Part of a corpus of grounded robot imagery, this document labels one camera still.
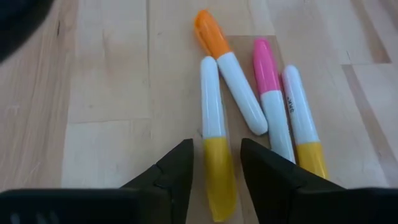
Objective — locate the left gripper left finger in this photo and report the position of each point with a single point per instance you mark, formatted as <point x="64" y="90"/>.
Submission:
<point x="174" y="186"/>

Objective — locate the mini marker yellow cap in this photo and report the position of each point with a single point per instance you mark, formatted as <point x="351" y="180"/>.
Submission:
<point x="300" y="109"/>
<point x="214" y="109"/>

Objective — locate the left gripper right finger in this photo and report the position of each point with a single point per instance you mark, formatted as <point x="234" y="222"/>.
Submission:
<point x="273" y="193"/>

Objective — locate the mini marker orange cap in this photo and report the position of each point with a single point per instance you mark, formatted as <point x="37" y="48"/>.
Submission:
<point x="239" y="90"/>

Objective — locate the mini marker pink cap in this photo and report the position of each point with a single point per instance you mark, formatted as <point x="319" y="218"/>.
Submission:
<point x="270" y="93"/>

